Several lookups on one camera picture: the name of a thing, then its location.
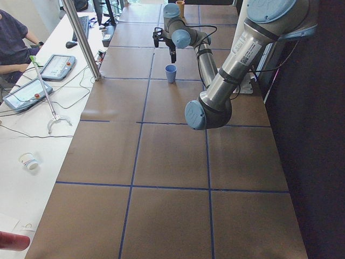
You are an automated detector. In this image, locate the black computer mouse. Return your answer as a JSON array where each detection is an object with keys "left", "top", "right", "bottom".
[{"left": 65, "top": 41, "right": 78, "bottom": 49}]

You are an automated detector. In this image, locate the aluminium frame post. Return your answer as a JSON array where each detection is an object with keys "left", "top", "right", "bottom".
[{"left": 62, "top": 0, "right": 101, "bottom": 81}]

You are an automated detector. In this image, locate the lower teach pendant tablet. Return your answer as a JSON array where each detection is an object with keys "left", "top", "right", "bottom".
[{"left": 4, "top": 78, "right": 53, "bottom": 113}]

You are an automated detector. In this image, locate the white paper cup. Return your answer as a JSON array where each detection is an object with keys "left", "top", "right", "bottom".
[{"left": 18, "top": 152, "right": 39, "bottom": 173}]

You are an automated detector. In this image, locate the black monitor corner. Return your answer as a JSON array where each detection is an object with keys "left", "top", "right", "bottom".
[{"left": 93, "top": 0, "right": 118, "bottom": 27}]

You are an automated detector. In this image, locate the reacher grabber tool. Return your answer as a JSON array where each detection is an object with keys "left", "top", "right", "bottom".
[{"left": 30, "top": 56, "right": 72, "bottom": 135}]

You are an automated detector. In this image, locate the black power supply box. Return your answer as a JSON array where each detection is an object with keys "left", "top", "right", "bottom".
[{"left": 102, "top": 25, "right": 116, "bottom": 47}]

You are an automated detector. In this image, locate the red cylinder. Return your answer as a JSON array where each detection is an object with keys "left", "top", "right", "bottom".
[{"left": 1, "top": 231, "right": 30, "bottom": 251}]

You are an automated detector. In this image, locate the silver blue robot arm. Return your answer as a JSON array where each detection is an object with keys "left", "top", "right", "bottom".
[{"left": 153, "top": 1, "right": 319, "bottom": 130}]

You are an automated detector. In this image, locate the bamboo wooden cup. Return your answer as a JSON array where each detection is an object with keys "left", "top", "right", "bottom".
[{"left": 175, "top": 0, "right": 185, "bottom": 22}]

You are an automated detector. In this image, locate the black keyboard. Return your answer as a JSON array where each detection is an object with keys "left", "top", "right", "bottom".
[{"left": 78, "top": 16, "right": 89, "bottom": 38}]

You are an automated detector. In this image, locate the white paper sheet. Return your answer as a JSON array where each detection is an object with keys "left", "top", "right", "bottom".
[{"left": 1, "top": 213, "right": 37, "bottom": 232}]

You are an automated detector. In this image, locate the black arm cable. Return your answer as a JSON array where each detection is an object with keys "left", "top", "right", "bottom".
[{"left": 185, "top": 24, "right": 218, "bottom": 54}]

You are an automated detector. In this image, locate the blue ribbed cup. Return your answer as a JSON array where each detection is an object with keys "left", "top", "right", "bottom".
[{"left": 165, "top": 64, "right": 177, "bottom": 83}]

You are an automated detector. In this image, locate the upper teach pendant tablet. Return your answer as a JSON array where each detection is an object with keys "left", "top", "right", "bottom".
[{"left": 40, "top": 54, "right": 76, "bottom": 81}]

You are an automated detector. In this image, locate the teach pendant tablet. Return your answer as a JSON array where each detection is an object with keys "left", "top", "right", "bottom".
[
  {"left": 4, "top": 78, "right": 53, "bottom": 113},
  {"left": 40, "top": 54, "right": 76, "bottom": 81}
]

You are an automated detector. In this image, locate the seated person in navy shirt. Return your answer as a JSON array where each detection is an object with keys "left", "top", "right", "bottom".
[{"left": 1, "top": 10, "right": 44, "bottom": 84}]

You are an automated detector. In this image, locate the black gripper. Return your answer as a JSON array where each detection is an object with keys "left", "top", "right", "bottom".
[{"left": 165, "top": 39, "right": 176, "bottom": 63}]

